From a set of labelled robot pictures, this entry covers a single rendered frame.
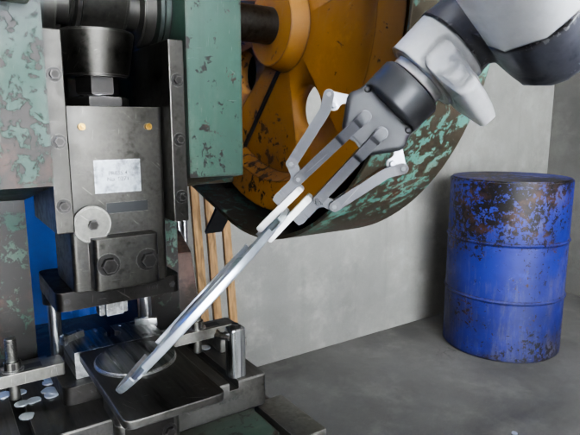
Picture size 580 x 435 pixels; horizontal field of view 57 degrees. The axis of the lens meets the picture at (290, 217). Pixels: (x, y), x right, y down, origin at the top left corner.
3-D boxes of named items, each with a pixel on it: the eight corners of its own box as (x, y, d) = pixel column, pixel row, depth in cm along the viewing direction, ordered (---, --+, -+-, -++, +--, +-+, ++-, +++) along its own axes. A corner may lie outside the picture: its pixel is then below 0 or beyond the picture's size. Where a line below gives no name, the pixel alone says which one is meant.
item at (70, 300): (181, 305, 93) (180, 274, 92) (58, 329, 82) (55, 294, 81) (149, 282, 106) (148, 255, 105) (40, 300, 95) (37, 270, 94)
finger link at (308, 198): (309, 192, 63) (313, 196, 63) (268, 234, 64) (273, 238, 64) (307, 195, 60) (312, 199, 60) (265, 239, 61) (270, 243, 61)
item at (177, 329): (217, 303, 45) (211, 297, 45) (83, 433, 60) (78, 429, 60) (318, 179, 69) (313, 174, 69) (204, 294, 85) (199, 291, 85)
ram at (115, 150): (179, 284, 86) (171, 95, 81) (81, 300, 78) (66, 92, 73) (142, 261, 100) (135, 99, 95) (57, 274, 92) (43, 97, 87)
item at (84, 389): (184, 375, 95) (183, 358, 94) (65, 407, 84) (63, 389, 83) (152, 343, 108) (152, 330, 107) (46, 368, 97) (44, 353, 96)
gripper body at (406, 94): (435, 110, 62) (377, 167, 64) (384, 59, 62) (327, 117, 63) (449, 109, 55) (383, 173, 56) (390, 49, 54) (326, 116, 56)
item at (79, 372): (164, 356, 95) (163, 332, 94) (76, 379, 87) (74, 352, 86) (147, 340, 102) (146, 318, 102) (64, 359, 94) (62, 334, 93)
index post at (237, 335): (247, 375, 95) (246, 324, 93) (231, 380, 93) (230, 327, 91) (239, 369, 97) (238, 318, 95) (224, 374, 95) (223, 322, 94)
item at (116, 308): (129, 312, 93) (128, 292, 92) (101, 318, 90) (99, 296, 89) (123, 306, 95) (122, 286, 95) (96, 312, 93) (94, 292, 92)
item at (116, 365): (228, 476, 76) (226, 388, 74) (130, 517, 68) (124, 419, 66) (164, 401, 96) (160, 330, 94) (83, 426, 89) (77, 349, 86)
